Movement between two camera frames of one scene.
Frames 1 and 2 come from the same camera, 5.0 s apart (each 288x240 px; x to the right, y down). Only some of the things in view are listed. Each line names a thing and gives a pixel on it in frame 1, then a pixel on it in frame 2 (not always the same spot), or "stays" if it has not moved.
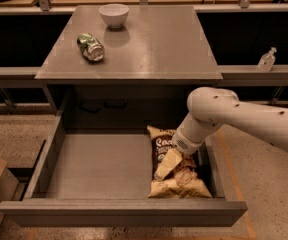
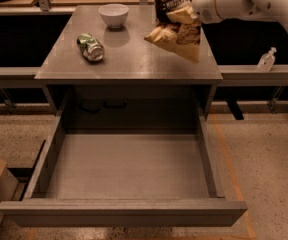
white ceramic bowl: [114, 14] stays
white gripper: [185, 143] -> [206, 3]
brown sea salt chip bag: [187, 180] -> [181, 39]
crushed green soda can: [90, 47] stays
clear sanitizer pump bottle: [267, 60] stays
